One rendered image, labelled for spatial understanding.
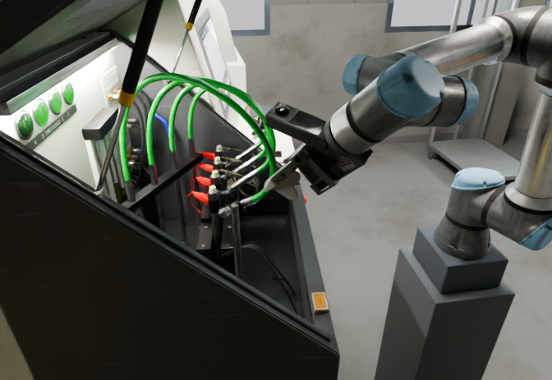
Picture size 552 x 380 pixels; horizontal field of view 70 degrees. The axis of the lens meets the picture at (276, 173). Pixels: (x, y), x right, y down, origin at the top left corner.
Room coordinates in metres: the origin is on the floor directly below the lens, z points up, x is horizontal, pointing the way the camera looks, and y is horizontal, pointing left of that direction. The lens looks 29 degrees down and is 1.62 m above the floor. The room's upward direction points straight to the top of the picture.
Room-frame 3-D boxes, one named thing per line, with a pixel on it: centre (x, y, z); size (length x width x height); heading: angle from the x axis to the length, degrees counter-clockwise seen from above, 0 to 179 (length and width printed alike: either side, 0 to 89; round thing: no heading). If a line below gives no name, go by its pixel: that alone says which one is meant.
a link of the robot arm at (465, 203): (0.90, -0.54, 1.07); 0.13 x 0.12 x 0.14; 32
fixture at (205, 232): (0.95, 0.16, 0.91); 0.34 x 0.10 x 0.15; 3
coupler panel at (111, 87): (1.06, 0.43, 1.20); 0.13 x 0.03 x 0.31; 3
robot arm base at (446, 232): (0.91, -0.54, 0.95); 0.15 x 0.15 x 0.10
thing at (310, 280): (0.85, -0.08, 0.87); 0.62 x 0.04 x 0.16; 3
